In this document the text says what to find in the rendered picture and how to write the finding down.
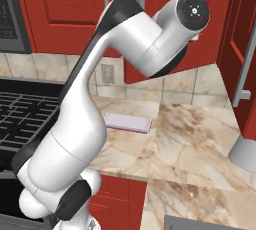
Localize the pale lavender flat bar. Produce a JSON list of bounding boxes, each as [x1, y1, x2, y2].
[[103, 112, 153, 135]]

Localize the pale pink bar soap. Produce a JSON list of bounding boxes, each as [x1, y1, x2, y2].
[[190, 33, 202, 43]]

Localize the red base cupboard door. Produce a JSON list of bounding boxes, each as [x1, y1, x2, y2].
[[87, 173, 148, 230]]

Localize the black hob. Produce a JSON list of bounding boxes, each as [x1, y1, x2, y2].
[[0, 77, 66, 172]]

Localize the grey tap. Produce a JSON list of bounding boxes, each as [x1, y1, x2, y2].
[[227, 135, 256, 174]]

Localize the grey sink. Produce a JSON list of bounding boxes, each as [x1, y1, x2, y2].
[[163, 215, 248, 230]]

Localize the grey microwave oven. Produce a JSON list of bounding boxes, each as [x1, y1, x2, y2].
[[0, 0, 33, 55]]

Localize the black oven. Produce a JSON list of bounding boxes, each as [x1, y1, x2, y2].
[[0, 169, 51, 230]]

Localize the grey wall socket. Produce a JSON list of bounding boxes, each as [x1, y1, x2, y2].
[[100, 63, 116, 85]]

